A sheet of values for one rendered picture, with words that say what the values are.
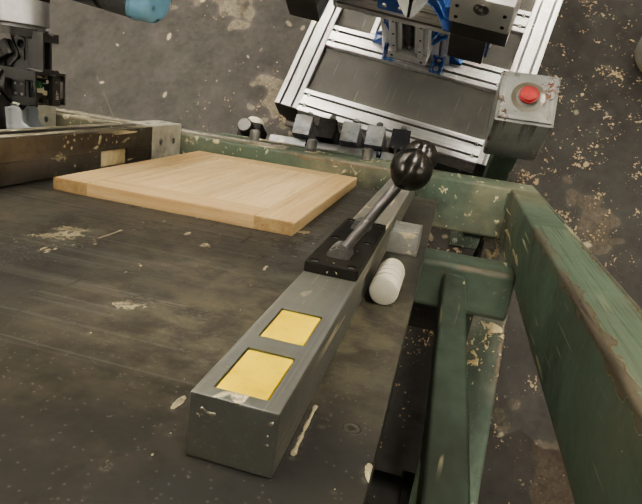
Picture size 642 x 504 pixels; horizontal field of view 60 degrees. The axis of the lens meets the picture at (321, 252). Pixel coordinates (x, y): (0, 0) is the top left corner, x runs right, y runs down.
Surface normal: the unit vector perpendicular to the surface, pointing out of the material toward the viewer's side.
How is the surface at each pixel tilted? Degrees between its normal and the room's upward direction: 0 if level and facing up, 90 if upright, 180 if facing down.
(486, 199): 30
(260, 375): 60
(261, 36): 0
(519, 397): 0
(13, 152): 90
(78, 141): 90
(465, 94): 0
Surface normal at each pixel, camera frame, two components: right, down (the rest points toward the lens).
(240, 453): -0.24, 0.25
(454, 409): 0.13, -0.95
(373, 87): -0.14, -0.26
